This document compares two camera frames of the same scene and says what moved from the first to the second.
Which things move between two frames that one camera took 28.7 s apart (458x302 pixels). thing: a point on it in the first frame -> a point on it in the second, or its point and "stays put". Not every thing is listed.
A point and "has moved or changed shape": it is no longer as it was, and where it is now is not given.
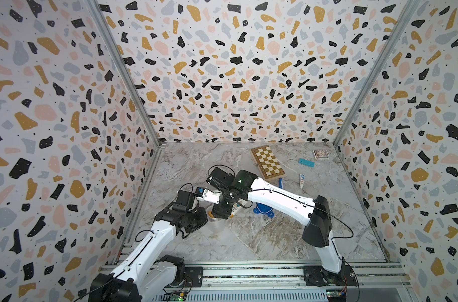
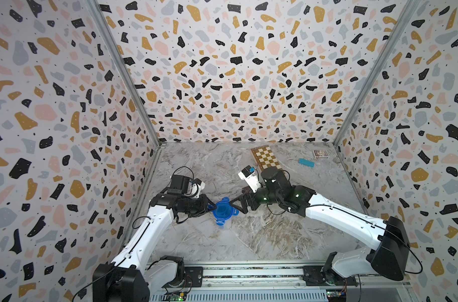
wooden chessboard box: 268,163 stays put
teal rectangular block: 306,162 stays put
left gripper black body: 196,219 -> 195,207
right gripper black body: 222,208 -> 263,196
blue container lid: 265,209 has moved or changed shape
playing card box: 321,154 stays put
